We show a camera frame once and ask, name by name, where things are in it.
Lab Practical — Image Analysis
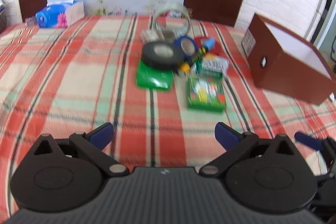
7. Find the blue pink tissue pack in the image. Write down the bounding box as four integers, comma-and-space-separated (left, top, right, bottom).
35, 0, 85, 28

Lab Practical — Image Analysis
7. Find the blue capped black marker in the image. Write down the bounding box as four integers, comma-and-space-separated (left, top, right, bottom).
188, 39, 217, 65

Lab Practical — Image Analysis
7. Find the small clear plastic packet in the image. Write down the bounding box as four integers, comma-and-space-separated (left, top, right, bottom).
140, 29, 159, 43

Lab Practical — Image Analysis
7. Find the brown cardboard shoe box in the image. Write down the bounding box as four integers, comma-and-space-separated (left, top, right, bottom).
241, 14, 335, 105

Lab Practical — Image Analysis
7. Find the green packet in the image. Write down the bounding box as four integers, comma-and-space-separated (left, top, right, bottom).
135, 61, 174, 91

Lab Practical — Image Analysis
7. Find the clear packing tape roll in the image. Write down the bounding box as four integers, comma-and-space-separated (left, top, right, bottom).
153, 2, 191, 38

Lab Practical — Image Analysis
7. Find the black electrical tape roll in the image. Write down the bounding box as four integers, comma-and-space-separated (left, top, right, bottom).
141, 41, 185, 71

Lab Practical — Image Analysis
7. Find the green white small box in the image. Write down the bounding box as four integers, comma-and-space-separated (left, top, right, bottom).
195, 53, 229, 79

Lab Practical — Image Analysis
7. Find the green colourful card box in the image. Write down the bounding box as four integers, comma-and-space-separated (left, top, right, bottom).
186, 75, 227, 113

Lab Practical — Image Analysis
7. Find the red electrical tape roll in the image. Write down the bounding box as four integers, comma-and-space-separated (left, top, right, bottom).
194, 36, 222, 55

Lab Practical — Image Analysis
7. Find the blue electrical tape roll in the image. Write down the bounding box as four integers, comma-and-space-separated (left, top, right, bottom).
173, 36, 198, 59

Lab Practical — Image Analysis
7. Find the yellow small object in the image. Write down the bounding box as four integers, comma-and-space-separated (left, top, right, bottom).
178, 63, 191, 76

